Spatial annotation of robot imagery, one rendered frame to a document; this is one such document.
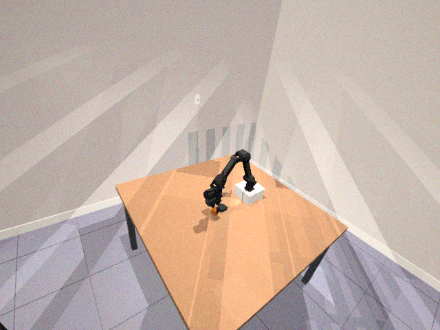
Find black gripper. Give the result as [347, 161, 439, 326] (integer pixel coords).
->
[214, 195, 228, 213]

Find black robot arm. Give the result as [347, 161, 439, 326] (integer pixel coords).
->
[203, 149, 257, 207]

